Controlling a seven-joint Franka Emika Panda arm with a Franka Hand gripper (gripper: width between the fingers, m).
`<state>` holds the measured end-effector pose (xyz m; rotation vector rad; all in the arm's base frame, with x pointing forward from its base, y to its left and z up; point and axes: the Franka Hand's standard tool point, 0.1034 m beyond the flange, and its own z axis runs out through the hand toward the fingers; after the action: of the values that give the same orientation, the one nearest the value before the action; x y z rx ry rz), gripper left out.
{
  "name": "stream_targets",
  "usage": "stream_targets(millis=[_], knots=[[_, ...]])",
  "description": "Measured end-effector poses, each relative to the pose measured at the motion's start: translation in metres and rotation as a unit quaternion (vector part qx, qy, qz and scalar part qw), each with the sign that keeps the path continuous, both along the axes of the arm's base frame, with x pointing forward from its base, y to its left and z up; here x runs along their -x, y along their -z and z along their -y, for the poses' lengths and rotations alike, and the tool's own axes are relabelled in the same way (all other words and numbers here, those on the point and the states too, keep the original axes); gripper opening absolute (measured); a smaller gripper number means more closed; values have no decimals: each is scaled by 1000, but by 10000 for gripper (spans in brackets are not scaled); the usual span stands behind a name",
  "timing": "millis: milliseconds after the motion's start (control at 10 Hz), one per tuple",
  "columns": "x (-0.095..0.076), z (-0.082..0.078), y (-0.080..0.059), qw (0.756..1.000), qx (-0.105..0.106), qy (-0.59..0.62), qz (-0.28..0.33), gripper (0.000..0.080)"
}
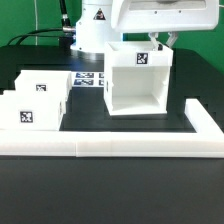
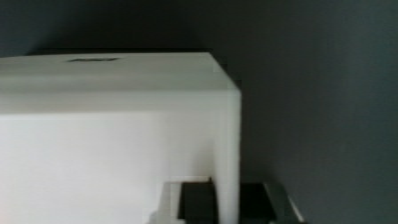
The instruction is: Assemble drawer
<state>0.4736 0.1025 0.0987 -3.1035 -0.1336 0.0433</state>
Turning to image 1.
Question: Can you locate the white marker tag plate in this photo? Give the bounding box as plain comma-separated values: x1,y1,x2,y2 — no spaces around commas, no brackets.
72,71,104,87

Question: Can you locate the black thick cable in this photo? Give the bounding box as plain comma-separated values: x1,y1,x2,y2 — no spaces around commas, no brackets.
7,0,77,47

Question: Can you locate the white rear drawer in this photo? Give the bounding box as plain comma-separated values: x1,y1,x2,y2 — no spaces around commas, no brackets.
14,70,72,99

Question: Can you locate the white front drawer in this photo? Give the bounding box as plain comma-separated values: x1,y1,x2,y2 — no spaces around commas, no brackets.
0,90,66,131

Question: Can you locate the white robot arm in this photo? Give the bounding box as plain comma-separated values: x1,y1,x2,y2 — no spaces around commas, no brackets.
71,0,219,60

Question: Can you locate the white drawer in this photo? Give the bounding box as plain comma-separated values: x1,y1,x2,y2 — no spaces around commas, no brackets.
0,90,66,131
14,70,72,99

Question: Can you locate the white L-shaped fence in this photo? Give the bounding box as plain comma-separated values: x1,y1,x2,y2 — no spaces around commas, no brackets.
0,98,224,158

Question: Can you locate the white drawer cabinet box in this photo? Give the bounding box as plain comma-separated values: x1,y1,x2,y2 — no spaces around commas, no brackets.
104,41,173,116

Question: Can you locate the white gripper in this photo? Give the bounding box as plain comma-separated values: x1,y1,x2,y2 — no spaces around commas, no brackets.
111,0,219,51

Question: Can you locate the thin white cable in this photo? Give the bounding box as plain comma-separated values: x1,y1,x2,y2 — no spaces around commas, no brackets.
34,0,39,46

